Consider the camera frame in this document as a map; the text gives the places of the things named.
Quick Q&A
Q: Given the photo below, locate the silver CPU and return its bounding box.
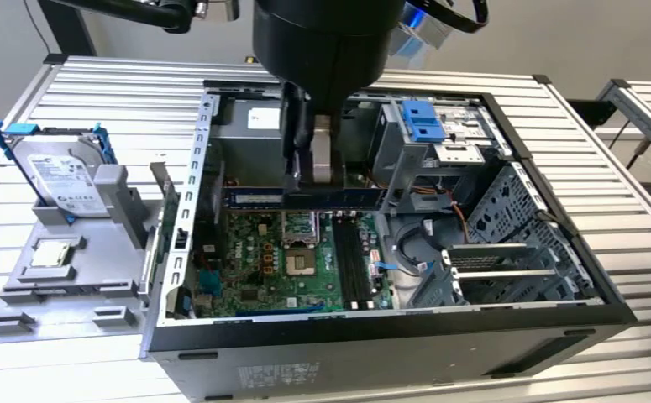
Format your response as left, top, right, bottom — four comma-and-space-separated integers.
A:
30, 241, 73, 268

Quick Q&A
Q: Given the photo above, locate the blue chip heatsink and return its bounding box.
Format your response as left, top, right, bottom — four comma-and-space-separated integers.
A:
196, 270, 224, 297

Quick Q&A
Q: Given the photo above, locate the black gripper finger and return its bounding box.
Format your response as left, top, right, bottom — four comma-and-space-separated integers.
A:
300, 99, 351, 190
281, 80, 313, 196

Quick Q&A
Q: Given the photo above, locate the black looped wire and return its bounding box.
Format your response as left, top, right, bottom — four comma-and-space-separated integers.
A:
395, 223, 433, 275

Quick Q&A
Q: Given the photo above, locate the RAM stick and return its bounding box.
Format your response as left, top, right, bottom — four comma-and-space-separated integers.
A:
221, 186, 385, 211

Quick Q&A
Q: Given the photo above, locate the metal socket cover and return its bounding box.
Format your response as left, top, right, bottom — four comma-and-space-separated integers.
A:
280, 209, 319, 249

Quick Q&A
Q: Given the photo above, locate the metal disk bay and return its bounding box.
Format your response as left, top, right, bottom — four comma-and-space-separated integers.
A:
408, 242, 589, 310

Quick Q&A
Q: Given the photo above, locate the black RAM slot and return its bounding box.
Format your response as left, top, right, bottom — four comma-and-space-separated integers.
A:
331, 209, 363, 312
345, 209, 376, 311

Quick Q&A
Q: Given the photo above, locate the grey optical drive cage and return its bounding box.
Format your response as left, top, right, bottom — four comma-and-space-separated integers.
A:
372, 100, 500, 215

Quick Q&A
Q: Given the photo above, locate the thin black camera cable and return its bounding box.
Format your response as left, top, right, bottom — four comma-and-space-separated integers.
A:
403, 0, 489, 35

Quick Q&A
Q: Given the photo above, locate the blue plastic drive latch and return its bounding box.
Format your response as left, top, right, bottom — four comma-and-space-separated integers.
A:
409, 121, 444, 144
400, 99, 436, 128

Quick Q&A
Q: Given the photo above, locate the blue expansion slot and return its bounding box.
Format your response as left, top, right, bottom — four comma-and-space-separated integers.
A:
233, 302, 325, 318

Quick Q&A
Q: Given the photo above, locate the orange wire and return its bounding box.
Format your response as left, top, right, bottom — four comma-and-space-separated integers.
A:
449, 200, 471, 245

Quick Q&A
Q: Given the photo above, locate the black open PC case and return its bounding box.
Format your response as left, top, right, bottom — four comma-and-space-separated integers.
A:
137, 77, 639, 402

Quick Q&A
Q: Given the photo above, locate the grey power supply unit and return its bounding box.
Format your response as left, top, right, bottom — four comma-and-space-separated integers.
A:
210, 98, 286, 198

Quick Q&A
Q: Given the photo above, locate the green motherboard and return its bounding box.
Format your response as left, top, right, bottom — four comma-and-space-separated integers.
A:
189, 207, 396, 318

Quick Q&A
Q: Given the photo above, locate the black vertical post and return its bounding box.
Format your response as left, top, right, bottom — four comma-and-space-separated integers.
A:
36, 0, 100, 58

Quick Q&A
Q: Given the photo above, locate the CPU socket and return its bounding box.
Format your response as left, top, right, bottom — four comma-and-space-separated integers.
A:
282, 247, 321, 278

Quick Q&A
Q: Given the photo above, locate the black box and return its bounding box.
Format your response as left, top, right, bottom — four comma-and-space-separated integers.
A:
564, 98, 617, 127

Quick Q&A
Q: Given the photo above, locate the grey parts rack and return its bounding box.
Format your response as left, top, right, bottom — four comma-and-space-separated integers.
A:
0, 163, 161, 345

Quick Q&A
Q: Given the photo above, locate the hard disk in blue carrier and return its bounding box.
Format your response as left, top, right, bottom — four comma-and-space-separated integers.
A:
0, 120, 118, 223

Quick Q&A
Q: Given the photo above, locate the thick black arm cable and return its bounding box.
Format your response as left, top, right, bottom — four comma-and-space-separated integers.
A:
49, 0, 192, 34

